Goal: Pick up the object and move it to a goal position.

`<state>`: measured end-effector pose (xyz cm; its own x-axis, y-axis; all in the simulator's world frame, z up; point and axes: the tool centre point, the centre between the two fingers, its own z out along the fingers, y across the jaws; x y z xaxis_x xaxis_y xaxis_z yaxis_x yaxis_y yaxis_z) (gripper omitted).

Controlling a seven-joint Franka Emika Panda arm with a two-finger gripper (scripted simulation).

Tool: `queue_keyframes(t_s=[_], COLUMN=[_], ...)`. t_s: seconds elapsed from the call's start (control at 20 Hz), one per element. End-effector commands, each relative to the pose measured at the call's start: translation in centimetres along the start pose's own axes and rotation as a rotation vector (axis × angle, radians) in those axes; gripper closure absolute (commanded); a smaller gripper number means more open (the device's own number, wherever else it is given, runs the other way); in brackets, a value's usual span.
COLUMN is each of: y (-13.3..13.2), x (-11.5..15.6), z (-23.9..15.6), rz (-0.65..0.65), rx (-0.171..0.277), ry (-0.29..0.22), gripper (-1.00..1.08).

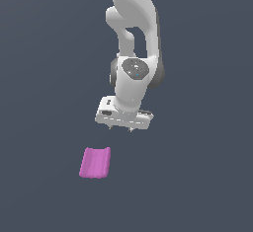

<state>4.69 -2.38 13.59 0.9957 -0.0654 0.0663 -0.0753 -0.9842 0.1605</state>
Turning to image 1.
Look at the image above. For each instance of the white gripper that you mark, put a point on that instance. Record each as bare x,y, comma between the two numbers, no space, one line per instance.
123,115

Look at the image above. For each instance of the pink curved block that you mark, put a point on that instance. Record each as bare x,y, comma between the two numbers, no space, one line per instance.
95,162

